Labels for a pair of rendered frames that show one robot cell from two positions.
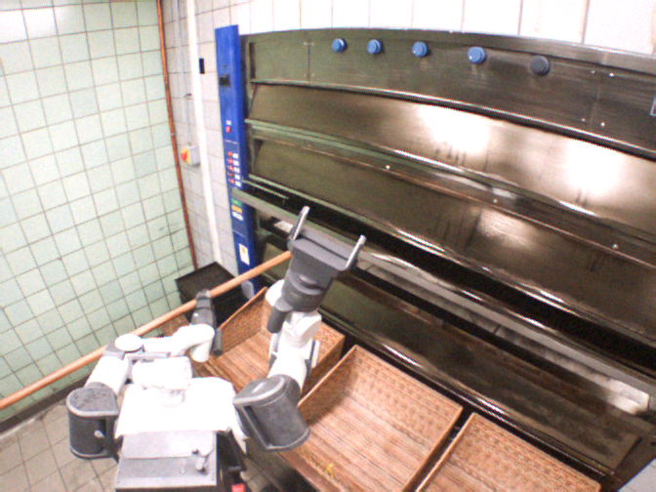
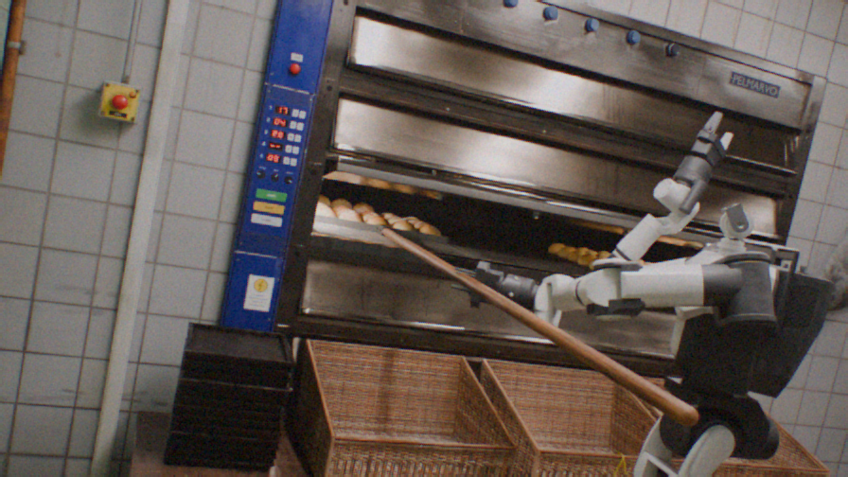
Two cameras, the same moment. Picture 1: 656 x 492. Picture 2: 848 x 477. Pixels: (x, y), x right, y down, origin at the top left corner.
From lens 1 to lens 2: 232 cm
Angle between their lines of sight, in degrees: 64
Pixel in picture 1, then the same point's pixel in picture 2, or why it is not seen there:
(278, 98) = (403, 41)
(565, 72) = (685, 56)
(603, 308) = (713, 218)
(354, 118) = (518, 80)
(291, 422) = not seen: hidden behind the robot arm
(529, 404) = (668, 337)
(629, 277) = (719, 193)
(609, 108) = (707, 80)
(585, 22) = (702, 25)
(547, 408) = not seen: hidden behind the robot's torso
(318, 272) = (716, 155)
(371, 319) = (501, 314)
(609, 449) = not seen: hidden behind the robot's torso
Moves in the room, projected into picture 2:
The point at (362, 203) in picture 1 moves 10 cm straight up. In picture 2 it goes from (514, 170) to (521, 141)
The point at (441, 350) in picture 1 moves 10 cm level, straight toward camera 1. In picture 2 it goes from (582, 318) to (603, 326)
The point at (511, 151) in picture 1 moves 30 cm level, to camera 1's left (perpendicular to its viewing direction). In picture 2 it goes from (648, 112) to (631, 97)
